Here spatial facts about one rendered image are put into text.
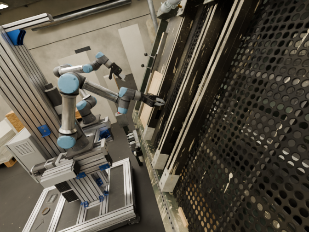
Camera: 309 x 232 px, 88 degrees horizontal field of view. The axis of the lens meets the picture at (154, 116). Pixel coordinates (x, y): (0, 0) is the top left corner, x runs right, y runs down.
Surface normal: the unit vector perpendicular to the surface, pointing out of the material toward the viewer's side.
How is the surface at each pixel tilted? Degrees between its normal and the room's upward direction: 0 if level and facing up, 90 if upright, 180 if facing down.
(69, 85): 83
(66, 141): 97
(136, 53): 90
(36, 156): 90
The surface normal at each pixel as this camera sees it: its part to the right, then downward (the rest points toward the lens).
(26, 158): 0.20, 0.40
